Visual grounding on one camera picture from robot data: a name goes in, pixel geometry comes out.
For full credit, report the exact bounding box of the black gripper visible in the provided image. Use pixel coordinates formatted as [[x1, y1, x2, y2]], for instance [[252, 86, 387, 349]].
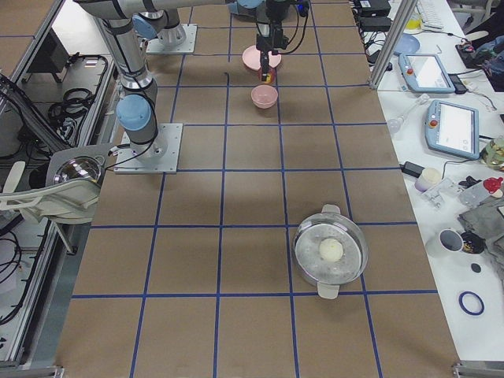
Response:
[[256, 0, 287, 75]]

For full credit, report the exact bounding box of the red apple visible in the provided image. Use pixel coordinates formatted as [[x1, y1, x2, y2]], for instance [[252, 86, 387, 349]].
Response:
[[258, 67, 276, 85]]

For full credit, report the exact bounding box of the pink bowl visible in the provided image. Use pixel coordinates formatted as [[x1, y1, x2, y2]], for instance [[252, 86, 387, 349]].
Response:
[[250, 85, 278, 109]]

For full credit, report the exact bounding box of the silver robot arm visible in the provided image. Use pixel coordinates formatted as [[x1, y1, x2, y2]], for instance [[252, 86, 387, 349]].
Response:
[[77, 1, 223, 174], [133, 1, 291, 82]]

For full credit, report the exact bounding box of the pink plate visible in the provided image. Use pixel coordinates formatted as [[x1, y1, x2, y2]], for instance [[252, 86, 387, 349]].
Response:
[[242, 45, 282, 71]]

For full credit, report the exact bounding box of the light blue plate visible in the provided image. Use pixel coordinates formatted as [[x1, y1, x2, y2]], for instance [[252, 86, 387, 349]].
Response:
[[394, 33, 421, 56]]

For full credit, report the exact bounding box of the steel mixing bowl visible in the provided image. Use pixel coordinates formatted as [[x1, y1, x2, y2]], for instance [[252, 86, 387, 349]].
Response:
[[53, 156, 103, 184]]

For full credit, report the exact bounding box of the blue teach pendant far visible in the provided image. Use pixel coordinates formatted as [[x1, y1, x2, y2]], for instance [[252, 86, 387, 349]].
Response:
[[398, 54, 455, 94]]

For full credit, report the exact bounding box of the blue teach pendant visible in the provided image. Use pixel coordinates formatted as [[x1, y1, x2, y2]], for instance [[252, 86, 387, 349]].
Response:
[[398, 54, 455, 94], [424, 100, 480, 160]]

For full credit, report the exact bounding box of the black power adapter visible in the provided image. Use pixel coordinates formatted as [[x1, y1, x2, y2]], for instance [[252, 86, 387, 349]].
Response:
[[399, 161, 424, 178]]

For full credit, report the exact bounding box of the blue teach pendant near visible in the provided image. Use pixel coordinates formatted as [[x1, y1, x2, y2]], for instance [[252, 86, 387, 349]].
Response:
[[424, 100, 480, 160]]

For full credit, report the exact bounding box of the lavender white cup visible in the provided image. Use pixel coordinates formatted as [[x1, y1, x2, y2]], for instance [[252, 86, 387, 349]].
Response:
[[414, 168, 442, 192]]

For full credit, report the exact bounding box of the white bun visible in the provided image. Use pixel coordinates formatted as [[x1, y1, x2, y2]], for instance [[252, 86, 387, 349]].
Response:
[[318, 238, 343, 262]]

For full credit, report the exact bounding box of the glass jar green lid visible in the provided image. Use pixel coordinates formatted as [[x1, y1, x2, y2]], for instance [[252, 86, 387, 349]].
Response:
[[480, 137, 504, 172]]

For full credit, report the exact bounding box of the clear bottle red cap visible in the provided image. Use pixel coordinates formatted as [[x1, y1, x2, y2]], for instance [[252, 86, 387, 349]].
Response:
[[458, 177, 503, 208]]

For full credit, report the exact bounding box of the white mug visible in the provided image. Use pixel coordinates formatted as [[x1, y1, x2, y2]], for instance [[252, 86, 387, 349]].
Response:
[[425, 228, 464, 258]]

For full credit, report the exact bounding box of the grey cloth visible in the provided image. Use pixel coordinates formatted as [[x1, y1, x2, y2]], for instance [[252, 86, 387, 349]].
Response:
[[458, 198, 503, 281]]

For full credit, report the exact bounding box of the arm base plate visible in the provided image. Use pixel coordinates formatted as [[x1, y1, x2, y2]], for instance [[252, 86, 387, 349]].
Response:
[[112, 123, 183, 174], [146, 24, 198, 55]]

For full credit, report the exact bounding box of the aluminium frame post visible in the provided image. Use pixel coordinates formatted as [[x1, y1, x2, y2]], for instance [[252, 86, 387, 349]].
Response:
[[369, 0, 417, 90]]

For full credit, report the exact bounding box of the steel pot with handles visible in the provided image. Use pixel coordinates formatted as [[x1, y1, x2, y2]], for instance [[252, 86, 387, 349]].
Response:
[[292, 204, 369, 299]]

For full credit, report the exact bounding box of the blue rubber ring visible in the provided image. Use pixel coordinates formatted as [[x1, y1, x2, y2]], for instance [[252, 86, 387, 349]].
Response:
[[458, 291, 485, 316]]

